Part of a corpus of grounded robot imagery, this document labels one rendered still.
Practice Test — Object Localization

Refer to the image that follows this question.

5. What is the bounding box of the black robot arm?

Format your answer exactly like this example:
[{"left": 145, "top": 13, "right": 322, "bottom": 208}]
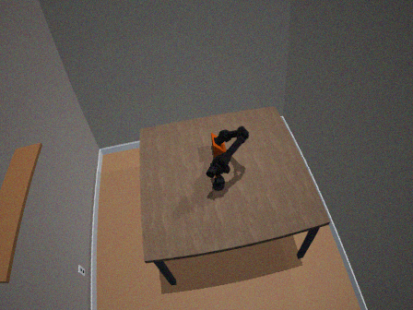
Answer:
[{"left": 206, "top": 126, "right": 249, "bottom": 178}]

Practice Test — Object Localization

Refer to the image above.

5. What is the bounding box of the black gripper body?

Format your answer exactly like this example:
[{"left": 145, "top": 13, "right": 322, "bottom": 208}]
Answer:
[{"left": 215, "top": 170, "right": 225, "bottom": 185}]

